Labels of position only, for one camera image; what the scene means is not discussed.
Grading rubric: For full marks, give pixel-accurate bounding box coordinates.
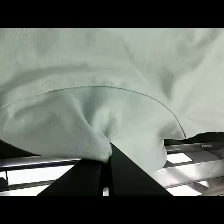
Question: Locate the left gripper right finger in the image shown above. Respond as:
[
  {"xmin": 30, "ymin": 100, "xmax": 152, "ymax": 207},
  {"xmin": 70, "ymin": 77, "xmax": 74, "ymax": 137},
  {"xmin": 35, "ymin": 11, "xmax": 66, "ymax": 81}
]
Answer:
[{"xmin": 107, "ymin": 142, "xmax": 173, "ymax": 197}]

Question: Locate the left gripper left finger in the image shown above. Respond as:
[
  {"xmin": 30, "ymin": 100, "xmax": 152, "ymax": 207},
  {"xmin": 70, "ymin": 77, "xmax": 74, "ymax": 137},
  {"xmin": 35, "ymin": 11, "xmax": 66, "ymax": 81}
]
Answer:
[{"xmin": 37, "ymin": 157, "xmax": 110, "ymax": 197}]

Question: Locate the white T-shirt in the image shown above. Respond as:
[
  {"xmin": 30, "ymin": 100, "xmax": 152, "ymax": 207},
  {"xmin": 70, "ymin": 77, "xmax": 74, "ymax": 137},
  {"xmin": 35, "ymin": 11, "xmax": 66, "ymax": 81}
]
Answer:
[{"xmin": 0, "ymin": 28, "xmax": 224, "ymax": 178}]

